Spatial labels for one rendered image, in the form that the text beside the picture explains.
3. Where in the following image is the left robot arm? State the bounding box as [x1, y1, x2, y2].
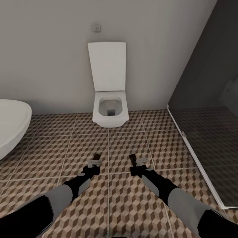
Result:
[0, 160, 102, 238]

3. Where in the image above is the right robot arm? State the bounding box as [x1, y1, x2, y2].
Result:
[130, 158, 238, 238]

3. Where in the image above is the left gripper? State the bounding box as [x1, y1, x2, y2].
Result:
[84, 166, 100, 177]

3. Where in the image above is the mousetrap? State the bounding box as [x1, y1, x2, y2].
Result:
[129, 154, 137, 167]
[93, 154, 101, 160]

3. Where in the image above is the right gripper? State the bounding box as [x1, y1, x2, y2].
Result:
[130, 165, 147, 177]

